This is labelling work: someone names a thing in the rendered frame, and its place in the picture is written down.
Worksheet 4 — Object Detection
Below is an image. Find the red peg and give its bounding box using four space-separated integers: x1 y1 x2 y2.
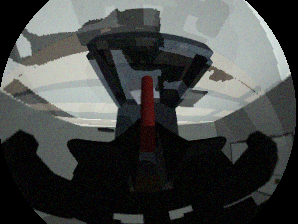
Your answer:
140 76 156 152

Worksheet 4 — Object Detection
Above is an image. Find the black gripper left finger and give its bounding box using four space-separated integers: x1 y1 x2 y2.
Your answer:
67 119 141 192

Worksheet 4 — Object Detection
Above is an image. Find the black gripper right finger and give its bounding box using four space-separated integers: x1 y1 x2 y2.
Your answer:
153 121 226 189

